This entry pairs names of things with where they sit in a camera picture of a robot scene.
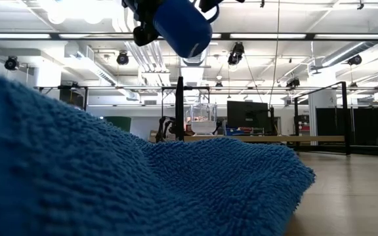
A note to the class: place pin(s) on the black metal frame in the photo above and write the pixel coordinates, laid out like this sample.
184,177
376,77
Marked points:
179,108

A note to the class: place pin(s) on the silver ribbed air duct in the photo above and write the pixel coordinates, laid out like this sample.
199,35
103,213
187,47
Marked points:
193,61

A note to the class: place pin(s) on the blue storage bin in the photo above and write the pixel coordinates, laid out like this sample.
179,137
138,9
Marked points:
238,131

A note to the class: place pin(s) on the black partition curtain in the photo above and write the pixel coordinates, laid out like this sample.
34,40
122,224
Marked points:
366,126

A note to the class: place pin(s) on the wooden shelf board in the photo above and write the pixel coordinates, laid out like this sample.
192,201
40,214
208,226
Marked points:
264,139

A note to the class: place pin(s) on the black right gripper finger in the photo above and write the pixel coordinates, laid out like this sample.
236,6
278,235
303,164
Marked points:
210,4

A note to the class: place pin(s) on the blue microfibre cloth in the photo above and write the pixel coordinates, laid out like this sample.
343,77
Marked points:
110,183

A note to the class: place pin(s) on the small black robot arm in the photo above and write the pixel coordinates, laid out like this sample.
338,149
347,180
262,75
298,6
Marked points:
164,129

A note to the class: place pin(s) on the black ceiling spot lamp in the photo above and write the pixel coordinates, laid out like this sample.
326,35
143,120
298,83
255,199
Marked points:
12,63
354,60
293,82
236,54
122,58

